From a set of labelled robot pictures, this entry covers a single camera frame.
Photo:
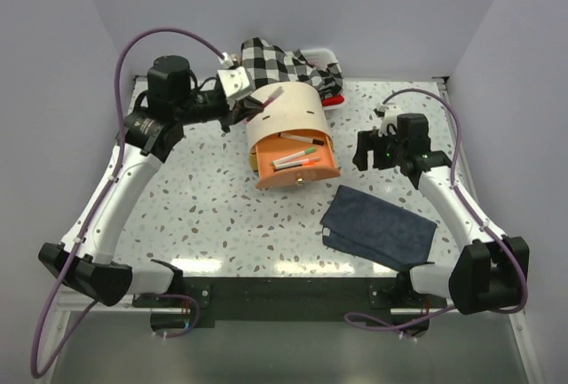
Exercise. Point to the black white checkered cloth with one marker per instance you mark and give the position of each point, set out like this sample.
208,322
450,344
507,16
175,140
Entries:
266,64

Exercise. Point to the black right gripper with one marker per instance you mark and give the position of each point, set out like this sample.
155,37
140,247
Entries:
371,137

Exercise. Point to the white plastic basket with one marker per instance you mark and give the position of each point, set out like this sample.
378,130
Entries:
319,57

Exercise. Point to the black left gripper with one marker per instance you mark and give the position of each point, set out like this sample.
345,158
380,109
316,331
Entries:
243,108

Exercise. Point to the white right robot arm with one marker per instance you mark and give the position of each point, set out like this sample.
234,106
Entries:
491,271

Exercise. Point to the beige round drawer organizer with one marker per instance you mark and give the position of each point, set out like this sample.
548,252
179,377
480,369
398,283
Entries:
298,107

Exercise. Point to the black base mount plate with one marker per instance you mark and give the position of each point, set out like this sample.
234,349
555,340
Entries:
208,301

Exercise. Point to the beige cap marker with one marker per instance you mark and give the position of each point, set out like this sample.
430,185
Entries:
290,164

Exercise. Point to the green cap marker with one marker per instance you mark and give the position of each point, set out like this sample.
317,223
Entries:
293,156

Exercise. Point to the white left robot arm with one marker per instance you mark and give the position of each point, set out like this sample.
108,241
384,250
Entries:
84,258

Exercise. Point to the dark red pen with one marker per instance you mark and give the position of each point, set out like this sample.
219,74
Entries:
271,98

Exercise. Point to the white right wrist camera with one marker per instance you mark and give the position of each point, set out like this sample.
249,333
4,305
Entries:
388,115

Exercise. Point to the dark blue towel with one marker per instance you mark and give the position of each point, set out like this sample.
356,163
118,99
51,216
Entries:
367,227

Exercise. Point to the yellow drawer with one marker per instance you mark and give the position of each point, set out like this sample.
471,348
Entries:
253,163

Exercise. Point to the orange black highlighter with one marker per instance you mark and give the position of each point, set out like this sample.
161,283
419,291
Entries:
312,160

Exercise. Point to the blue cap marker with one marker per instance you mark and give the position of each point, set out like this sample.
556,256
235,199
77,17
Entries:
303,139

